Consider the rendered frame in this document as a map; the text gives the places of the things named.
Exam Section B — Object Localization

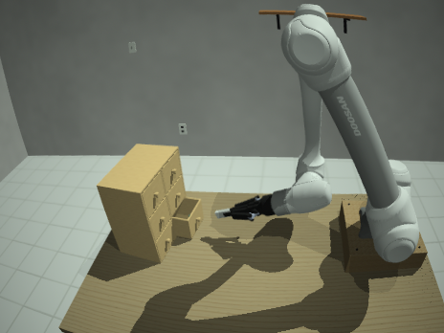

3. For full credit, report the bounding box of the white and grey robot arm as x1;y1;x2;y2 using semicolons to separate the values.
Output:
271;4;419;263

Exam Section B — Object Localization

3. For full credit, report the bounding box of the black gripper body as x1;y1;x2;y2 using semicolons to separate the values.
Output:
249;194;275;216

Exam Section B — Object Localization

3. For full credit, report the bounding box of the tan wooden chest of drawers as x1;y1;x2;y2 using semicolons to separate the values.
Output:
97;144;185;263

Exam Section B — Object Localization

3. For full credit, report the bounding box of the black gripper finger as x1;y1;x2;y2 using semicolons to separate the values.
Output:
220;195;260;211
215;204;259;221

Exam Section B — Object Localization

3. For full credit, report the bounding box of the tan wooden drawer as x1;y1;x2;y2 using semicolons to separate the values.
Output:
155;220;175;260
142;171;165;217
166;175;185;215
148;198;170;240
162;150;181;192
171;197;204;239

